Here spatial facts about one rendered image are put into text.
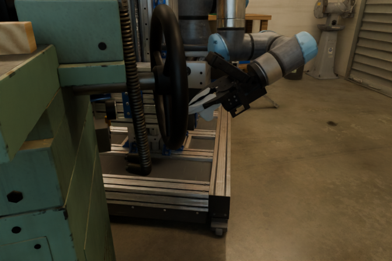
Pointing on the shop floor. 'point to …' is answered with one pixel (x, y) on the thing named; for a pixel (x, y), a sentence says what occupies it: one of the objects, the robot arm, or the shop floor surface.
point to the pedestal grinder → (329, 34)
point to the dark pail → (295, 74)
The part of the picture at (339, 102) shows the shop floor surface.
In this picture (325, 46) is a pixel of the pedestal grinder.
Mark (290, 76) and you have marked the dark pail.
